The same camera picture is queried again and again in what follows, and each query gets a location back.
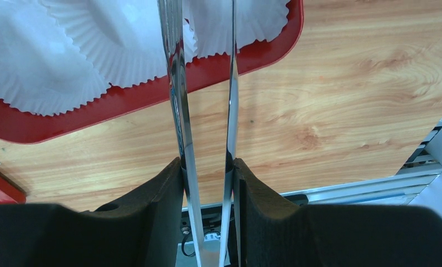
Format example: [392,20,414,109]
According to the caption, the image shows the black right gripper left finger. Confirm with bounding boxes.
[0,158,184,266]

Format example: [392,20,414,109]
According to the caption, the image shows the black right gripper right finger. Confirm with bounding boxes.
[233,159,442,266]

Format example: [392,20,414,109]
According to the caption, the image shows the red box lid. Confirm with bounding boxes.
[0,173,26,204]

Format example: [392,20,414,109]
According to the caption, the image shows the metal tweezers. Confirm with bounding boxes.
[157,1,239,266]

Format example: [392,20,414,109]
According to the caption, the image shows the red box with white paper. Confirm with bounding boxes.
[0,1,304,144]

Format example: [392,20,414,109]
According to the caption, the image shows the aluminium frame rail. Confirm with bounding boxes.
[281,119,442,205]

